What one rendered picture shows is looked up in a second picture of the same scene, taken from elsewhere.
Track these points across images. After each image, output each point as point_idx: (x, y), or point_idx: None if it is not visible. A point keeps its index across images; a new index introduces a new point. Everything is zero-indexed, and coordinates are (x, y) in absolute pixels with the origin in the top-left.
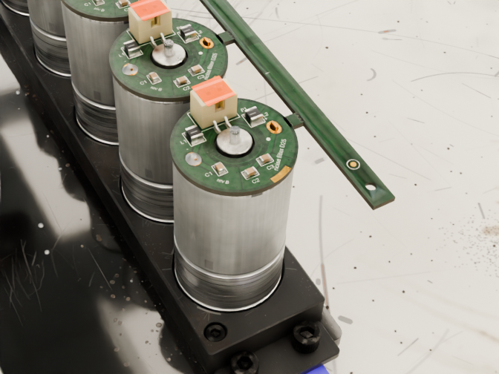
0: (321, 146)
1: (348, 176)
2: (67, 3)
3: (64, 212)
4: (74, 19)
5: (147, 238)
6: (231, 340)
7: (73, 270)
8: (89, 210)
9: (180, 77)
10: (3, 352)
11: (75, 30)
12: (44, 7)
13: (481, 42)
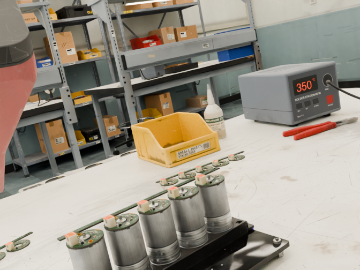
0: (204, 175)
1: (212, 170)
2: (165, 207)
3: (204, 267)
4: (167, 211)
5: (215, 237)
6: (240, 219)
7: (226, 259)
8: (202, 263)
9: (191, 187)
10: (260, 259)
11: (169, 215)
12: (142, 246)
13: (105, 237)
